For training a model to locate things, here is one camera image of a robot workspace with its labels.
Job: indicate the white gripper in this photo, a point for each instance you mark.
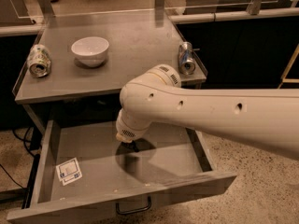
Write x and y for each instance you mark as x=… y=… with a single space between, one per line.
x=128 y=131

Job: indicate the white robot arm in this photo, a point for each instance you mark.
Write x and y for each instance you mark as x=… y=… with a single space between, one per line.
x=265 y=119

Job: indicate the open grey top drawer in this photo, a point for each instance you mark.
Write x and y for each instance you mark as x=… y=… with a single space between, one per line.
x=171 y=166

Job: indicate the white paper tag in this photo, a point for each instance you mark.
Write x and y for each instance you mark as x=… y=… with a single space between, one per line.
x=68 y=171

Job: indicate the white ceramic bowl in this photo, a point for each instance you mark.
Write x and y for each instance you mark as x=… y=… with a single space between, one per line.
x=91 y=51

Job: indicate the grey cabinet table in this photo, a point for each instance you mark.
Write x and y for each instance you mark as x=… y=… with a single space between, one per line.
x=75 y=94

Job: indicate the blue silver soda can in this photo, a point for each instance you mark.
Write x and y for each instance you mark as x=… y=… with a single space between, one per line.
x=186 y=63

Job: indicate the green white soda can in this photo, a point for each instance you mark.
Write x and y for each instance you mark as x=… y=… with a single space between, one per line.
x=39 y=61

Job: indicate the metal railing bar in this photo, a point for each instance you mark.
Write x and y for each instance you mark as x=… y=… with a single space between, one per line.
x=235 y=16

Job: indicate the black drawer handle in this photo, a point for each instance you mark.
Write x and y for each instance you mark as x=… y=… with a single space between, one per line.
x=133 y=205

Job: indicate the wooden rolling cart frame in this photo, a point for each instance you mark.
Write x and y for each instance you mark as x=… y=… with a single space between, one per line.
x=283 y=78

